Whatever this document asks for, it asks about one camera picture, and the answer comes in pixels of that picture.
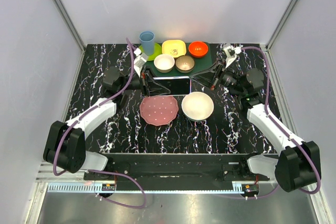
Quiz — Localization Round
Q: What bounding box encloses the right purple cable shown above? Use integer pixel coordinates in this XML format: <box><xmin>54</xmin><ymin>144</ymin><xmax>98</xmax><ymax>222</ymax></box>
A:
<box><xmin>209</xmin><ymin>46</ymin><xmax>322</xmax><ymax>200</ymax></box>

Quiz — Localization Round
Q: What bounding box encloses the right aluminium frame post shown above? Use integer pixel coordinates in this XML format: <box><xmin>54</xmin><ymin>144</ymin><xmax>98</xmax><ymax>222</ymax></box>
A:
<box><xmin>265</xmin><ymin>0</ymin><xmax>299</xmax><ymax>51</ymax></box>

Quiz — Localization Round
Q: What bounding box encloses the orange red bowl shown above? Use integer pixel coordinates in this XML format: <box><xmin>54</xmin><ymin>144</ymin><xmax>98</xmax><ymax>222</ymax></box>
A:
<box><xmin>188</xmin><ymin>41</ymin><xmax>208</xmax><ymax>58</ymax></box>

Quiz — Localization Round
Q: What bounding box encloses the purple cable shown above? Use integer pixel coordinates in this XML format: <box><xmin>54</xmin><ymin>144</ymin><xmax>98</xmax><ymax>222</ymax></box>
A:
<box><xmin>209</xmin><ymin>46</ymin><xmax>322</xmax><ymax>200</ymax></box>
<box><xmin>52</xmin><ymin>37</ymin><xmax>148</xmax><ymax>209</ymax></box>

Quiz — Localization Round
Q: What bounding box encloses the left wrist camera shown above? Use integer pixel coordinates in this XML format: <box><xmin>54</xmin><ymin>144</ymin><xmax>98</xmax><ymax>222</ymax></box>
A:
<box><xmin>133</xmin><ymin>48</ymin><xmax>149</xmax><ymax>76</ymax></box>

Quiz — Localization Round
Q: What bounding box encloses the cream small bowl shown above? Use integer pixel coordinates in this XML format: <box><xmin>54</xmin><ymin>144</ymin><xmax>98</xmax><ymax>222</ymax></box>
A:
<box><xmin>154</xmin><ymin>54</ymin><xmax>175</xmax><ymax>73</ymax></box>

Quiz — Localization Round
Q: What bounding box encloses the blue plastic cup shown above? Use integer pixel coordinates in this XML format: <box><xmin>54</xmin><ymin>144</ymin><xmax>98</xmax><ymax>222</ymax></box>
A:
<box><xmin>139</xmin><ymin>31</ymin><xmax>155</xmax><ymax>56</ymax></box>

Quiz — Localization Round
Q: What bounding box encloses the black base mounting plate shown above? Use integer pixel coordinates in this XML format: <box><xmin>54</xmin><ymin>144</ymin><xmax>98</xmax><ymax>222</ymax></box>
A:
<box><xmin>83</xmin><ymin>153</ymin><xmax>271</xmax><ymax>183</ymax></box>

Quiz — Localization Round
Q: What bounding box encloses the dark green mat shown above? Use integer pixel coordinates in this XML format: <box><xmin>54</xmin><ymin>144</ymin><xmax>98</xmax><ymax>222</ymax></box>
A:
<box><xmin>145</xmin><ymin>42</ymin><xmax>216</xmax><ymax>77</ymax></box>

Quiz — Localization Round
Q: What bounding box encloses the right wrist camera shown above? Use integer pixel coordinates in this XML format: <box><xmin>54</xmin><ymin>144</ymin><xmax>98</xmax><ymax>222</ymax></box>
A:
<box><xmin>223</xmin><ymin>44</ymin><xmax>241</xmax><ymax>69</ymax></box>

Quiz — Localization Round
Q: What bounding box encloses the yellow square dish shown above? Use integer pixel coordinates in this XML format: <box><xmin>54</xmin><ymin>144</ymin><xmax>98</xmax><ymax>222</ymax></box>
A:
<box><xmin>162</xmin><ymin>39</ymin><xmax>186</xmax><ymax>58</ymax></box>

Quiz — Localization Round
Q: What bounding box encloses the aluminium frame post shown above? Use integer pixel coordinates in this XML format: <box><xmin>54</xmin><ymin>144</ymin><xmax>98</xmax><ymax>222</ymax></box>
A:
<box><xmin>265</xmin><ymin>0</ymin><xmax>299</xmax><ymax>51</ymax></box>
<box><xmin>52</xmin><ymin>0</ymin><xmax>86</xmax><ymax>52</ymax></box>

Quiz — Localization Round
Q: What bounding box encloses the aluminium front rail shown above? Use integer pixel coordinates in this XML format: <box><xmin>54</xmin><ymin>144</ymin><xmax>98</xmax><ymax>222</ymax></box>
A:
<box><xmin>35</xmin><ymin>162</ymin><xmax>322</xmax><ymax>195</ymax></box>

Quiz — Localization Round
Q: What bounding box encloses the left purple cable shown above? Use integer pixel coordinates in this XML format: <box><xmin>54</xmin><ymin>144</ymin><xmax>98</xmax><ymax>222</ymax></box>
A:
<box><xmin>52</xmin><ymin>37</ymin><xmax>148</xmax><ymax>209</ymax></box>

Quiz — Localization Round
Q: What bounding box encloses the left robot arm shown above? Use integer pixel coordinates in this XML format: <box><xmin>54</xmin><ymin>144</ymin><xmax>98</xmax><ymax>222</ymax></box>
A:
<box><xmin>43</xmin><ymin>67</ymin><xmax>172</xmax><ymax>180</ymax></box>

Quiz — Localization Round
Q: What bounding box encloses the pink dotted plate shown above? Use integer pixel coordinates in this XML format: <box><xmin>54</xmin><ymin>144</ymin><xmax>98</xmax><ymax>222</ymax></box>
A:
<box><xmin>140</xmin><ymin>96</ymin><xmax>179</xmax><ymax>126</ymax></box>

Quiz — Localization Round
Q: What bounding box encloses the lime green saucer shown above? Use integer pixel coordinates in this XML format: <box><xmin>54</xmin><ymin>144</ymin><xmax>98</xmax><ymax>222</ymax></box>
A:
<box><xmin>138</xmin><ymin>43</ymin><xmax>162</xmax><ymax>61</ymax></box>

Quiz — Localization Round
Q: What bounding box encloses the phone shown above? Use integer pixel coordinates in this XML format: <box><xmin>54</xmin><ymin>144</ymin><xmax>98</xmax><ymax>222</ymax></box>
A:
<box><xmin>157</xmin><ymin>76</ymin><xmax>191</xmax><ymax>96</ymax></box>

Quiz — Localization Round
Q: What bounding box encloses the large white bowl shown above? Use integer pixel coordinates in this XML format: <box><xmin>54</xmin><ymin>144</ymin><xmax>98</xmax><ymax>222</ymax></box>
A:
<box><xmin>181</xmin><ymin>92</ymin><xmax>214</xmax><ymax>122</ymax></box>

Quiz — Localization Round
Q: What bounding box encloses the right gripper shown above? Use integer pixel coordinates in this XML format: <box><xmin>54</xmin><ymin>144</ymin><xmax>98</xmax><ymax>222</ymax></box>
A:
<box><xmin>190</xmin><ymin>58</ymin><xmax>246</xmax><ymax>94</ymax></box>

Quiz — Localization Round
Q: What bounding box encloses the brown small bowl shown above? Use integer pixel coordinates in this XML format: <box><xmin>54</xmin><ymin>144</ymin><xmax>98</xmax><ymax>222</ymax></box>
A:
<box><xmin>175</xmin><ymin>55</ymin><xmax>195</xmax><ymax>73</ymax></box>

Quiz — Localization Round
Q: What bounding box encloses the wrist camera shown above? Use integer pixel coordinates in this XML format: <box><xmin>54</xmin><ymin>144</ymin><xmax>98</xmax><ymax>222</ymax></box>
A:
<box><xmin>133</xmin><ymin>48</ymin><xmax>149</xmax><ymax>76</ymax></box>
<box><xmin>223</xmin><ymin>44</ymin><xmax>241</xmax><ymax>69</ymax></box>

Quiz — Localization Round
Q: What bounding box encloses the left aluminium frame post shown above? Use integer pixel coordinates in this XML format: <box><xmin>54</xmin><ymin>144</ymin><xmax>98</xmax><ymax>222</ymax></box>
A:
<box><xmin>52</xmin><ymin>0</ymin><xmax>86</xmax><ymax>52</ymax></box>

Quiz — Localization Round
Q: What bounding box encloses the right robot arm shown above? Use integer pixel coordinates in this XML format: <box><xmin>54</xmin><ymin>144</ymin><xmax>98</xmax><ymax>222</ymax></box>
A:
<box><xmin>191</xmin><ymin>60</ymin><xmax>321</xmax><ymax>194</ymax></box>

